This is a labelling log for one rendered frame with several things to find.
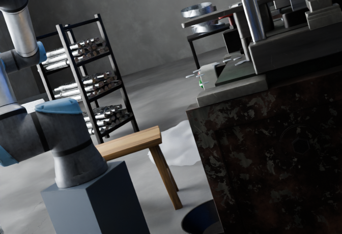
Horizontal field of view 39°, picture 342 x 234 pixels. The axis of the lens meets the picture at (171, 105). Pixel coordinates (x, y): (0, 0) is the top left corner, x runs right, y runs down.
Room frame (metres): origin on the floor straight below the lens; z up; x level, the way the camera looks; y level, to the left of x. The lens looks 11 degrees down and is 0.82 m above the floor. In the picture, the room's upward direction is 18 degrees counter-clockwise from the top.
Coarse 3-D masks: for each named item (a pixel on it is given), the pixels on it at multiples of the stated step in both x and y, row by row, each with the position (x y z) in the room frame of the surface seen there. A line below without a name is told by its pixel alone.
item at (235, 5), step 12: (264, 0) 1.08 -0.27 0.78; (216, 12) 1.14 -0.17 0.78; (228, 12) 1.11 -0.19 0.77; (240, 12) 1.12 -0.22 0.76; (264, 12) 1.10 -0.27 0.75; (192, 24) 1.13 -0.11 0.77; (240, 24) 1.12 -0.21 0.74; (264, 24) 1.11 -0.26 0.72; (240, 36) 1.13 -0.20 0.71; (240, 48) 1.14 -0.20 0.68
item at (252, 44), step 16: (272, 32) 1.05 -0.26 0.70; (288, 32) 0.96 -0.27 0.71; (304, 32) 0.92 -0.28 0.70; (320, 32) 0.91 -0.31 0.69; (336, 32) 0.90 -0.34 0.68; (256, 48) 0.94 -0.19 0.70; (272, 48) 0.93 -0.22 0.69; (288, 48) 0.93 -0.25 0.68; (304, 48) 0.92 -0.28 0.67; (320, 48) 0.91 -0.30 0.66; (336, 48) 0.90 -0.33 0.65; (256, 64) 0.94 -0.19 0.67; (272, 64) 0.94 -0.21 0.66; (288, 64) 0.93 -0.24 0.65
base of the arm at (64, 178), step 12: (84, 144) 1.30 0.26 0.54; (60, 156) 1.29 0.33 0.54; (72, 156) 1.28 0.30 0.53; (84, 156) 1.29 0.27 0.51; (96, 156) 1.31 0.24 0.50; (60, 168) 1.29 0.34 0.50; (72, 168) 1.27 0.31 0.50; (84, 168) 1.28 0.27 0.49; (96, 168) 1.29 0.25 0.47; (60, 180) 1.28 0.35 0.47; (72, 180) 1.26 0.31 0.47; (84, 180) 1.27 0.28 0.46
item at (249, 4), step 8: (248, 0) 0.97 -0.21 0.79; (256, 0) 0.99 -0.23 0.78; (248, 8) 0.97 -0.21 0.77; (256, 8) 0.97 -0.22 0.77; (248, 16) 0.98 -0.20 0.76; (256, 16) 0.97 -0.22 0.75; (248, 24) 0.98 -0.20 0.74; (256, 24) 0.97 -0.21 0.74; (256, 32) 0.97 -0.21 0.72; (264, 32) 0.97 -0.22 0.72; (256, 40) 0.97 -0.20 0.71
